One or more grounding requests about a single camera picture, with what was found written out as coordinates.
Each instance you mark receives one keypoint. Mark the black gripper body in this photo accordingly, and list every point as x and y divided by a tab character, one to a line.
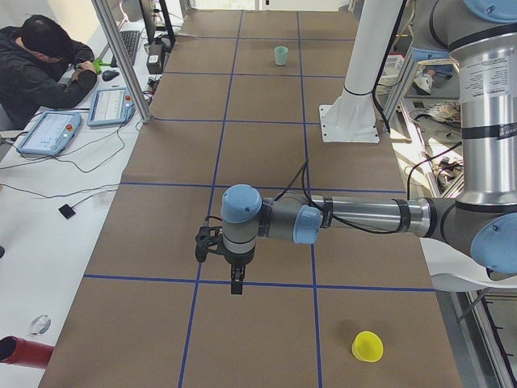
238	260

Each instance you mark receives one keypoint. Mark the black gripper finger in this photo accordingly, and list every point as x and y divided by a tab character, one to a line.
236	287

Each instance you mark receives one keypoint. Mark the yellow plastic cup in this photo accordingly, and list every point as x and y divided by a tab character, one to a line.
367	346

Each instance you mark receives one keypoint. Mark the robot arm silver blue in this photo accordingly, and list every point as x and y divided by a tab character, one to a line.
481	222

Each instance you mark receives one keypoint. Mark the green plastic cup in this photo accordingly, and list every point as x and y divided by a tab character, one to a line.
281	55

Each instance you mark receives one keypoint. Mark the small black square device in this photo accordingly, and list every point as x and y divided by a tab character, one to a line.
67	211

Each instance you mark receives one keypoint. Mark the far blue teach pendant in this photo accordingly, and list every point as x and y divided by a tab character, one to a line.
110	106

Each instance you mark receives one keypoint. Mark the blue teach pendant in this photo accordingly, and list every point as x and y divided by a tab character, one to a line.
110	106
51	134

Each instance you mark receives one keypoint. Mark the white chair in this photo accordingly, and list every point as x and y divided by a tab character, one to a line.
452	271

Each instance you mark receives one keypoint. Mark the near blue teach pendant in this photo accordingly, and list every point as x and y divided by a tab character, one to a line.
51	134

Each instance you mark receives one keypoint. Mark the red cylinder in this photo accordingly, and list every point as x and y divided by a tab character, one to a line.
23	352

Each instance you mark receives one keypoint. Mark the black computer mouse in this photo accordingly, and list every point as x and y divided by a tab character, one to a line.
108	75

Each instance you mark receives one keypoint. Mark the green tool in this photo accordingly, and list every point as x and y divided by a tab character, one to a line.
99	64

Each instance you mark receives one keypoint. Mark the black keyboard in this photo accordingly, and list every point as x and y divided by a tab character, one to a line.
131	40

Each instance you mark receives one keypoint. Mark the person in black jacket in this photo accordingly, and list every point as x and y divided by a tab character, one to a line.
41	66

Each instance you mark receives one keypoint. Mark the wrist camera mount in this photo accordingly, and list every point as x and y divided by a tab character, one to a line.
209	240

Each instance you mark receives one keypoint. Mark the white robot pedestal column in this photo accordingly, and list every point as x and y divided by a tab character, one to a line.
352	116

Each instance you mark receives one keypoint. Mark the aluminium frame post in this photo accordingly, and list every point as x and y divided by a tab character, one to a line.
111	31

